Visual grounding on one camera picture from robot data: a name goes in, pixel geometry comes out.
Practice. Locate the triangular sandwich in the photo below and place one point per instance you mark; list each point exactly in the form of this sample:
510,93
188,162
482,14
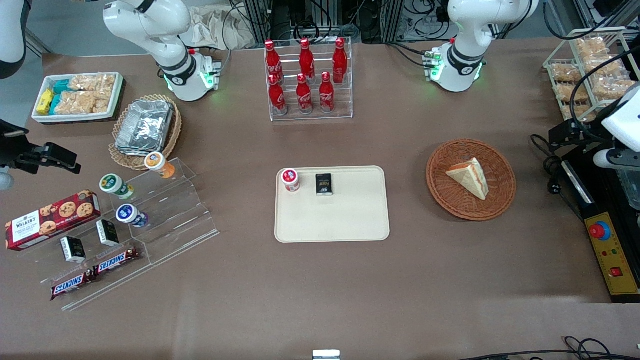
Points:
470,177

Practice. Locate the green lid yogurt cup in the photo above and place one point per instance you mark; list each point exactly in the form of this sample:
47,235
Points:
111,183

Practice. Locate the yellow emergency stop control box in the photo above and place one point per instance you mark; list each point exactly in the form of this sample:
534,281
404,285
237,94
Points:
612,260

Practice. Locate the red cola bottle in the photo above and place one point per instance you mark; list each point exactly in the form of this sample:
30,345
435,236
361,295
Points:
306,59
304,96
277,97
273,60
326,94
340,61

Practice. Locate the crumpled beige cloth bag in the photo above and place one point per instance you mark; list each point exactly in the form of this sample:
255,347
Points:
210,30

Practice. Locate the clear acrylic bottle rack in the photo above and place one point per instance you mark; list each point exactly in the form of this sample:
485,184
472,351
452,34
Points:
320,116

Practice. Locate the clear plastic container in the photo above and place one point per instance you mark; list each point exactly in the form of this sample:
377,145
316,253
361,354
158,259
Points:
631,187

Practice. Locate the yellow snack pack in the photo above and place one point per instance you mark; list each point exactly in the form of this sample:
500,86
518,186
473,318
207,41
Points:
44,102

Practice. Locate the teal snack pack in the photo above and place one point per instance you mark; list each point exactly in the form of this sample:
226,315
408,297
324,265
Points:
61,86
55,104

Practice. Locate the small black snack box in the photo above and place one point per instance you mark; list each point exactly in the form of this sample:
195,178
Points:
107,232
73,250
324,184

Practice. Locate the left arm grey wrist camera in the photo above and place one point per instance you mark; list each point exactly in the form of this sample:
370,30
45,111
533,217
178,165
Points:
615,159

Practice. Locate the red lid yogurt cup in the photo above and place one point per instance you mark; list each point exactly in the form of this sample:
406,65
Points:
290,179

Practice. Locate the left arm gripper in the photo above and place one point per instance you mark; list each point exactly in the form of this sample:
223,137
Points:
581,135

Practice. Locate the clear acrylic stepped stand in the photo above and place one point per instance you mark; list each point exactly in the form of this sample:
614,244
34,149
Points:
175,220

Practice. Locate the red Walkers cookie box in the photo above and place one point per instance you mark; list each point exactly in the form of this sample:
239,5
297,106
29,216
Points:
50,220

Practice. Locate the black equipment base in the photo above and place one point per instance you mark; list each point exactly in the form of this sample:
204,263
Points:
595,195

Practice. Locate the small white metal object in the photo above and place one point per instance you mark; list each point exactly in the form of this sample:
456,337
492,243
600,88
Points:
326,355

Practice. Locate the blue lid yogurt cup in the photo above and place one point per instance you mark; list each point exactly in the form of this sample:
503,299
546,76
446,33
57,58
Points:
127,214

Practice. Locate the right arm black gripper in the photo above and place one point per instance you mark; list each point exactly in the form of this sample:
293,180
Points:
11,150

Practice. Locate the orange lid yogurt cup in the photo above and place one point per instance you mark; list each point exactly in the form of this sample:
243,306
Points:
156,162

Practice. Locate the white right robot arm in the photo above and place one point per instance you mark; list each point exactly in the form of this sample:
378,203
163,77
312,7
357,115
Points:
150,25

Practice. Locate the brown round wicker basket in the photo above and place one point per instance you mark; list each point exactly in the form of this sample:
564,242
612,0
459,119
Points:
450,200

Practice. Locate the stack of foil trays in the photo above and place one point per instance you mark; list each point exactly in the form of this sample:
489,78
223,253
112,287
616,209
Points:
145,127

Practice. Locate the light tan wicker basket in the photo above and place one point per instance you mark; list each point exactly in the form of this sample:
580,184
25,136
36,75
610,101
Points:
172,132

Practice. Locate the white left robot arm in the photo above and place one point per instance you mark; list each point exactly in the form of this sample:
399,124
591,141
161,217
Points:
467,30

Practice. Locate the white rectangular snack bin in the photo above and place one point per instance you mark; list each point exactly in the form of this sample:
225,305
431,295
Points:
118,95

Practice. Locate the beige plastic tray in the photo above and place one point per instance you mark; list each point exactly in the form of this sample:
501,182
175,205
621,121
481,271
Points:
345,215

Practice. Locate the Snickers chocolate bar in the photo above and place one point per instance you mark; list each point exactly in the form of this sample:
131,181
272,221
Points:
115,261
72,285

